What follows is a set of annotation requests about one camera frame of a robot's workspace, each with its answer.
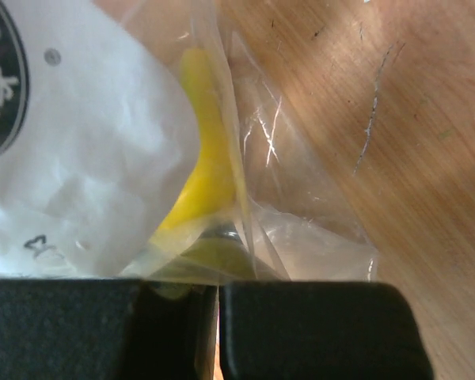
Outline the fake yellow banana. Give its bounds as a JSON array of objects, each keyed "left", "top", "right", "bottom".
[{"left": 151, "top": 47, "right": 255, "bottom": 285}]

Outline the clear zip top bag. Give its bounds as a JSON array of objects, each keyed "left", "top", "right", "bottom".
[{"left": 0, "top": 1, "right": 378, "bottom": 283}]

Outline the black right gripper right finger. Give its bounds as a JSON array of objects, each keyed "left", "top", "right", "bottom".
[{"left": 219, "top": 281, "right": 434, "bottom": 379}]

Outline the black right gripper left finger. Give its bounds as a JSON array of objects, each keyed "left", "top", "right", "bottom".
[{"left": 0, "top": 279, "right": 217, "bottom": 379}]

